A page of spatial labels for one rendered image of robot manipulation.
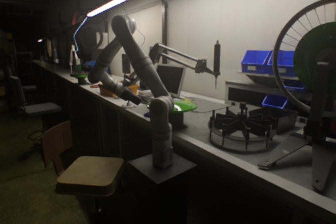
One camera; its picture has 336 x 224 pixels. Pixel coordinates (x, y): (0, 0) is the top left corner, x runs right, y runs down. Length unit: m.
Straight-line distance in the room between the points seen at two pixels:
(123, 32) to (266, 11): 1.28
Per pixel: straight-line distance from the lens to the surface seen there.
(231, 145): 1.17
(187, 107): 1.24
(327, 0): 1.19
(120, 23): 1.04
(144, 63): 0.98
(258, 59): 1.96
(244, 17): 2.09
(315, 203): 0.88
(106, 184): 1.41
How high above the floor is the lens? 1.38
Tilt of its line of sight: 12 degrees down
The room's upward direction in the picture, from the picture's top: straight up
